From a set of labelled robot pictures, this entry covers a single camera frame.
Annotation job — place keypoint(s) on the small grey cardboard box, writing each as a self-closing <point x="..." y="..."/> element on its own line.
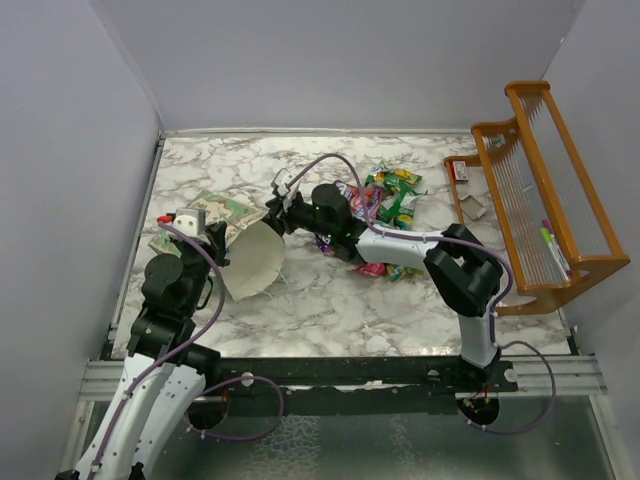
<point x="472" y="207"/>

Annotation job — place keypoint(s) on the green printed paper bag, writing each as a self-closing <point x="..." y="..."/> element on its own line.
<point x="255" y="251"/>

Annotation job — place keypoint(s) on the yellow green snack packet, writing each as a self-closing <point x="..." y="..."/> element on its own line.
<point x="393" y="179"/>

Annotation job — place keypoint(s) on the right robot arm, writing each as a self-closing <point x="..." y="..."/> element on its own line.
<point x="466" y="276"/>

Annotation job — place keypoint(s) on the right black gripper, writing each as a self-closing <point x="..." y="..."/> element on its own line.
<point x="279" y="214"/>

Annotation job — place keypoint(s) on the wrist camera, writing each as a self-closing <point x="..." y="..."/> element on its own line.
<point x="190" y="221"/>
<point x="283" y="184"/>

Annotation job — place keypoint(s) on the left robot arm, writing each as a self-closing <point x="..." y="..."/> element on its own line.
<point x="164" y="371"/>

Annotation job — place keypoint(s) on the red white small box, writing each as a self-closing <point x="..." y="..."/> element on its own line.
<point x="459" y="171"/>

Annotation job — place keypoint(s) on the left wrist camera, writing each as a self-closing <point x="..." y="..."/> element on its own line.
<point x="190" y="221"/>

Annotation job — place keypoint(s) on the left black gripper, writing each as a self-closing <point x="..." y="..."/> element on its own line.
<point x="216" y="232"/>

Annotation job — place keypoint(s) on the purple marker pen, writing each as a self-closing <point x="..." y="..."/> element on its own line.
<point x="547" y="225"/>

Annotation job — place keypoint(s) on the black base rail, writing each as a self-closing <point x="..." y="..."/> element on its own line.
<point x="340" y="386"/>

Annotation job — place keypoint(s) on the wooden tiered rack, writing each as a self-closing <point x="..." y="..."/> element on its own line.
<point x="533" y="171"/>

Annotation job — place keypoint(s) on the purple pink snack packet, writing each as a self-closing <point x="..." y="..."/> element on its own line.
<point x="362" y="202"/>

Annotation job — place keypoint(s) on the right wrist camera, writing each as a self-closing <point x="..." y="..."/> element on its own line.
<point x="283" y="184"/>

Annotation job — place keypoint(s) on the red pink snack packet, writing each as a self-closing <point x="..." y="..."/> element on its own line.
<point x="376" y="269"/>

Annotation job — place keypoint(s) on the green marker pen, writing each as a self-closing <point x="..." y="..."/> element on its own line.
<point x="548" y="241"/>

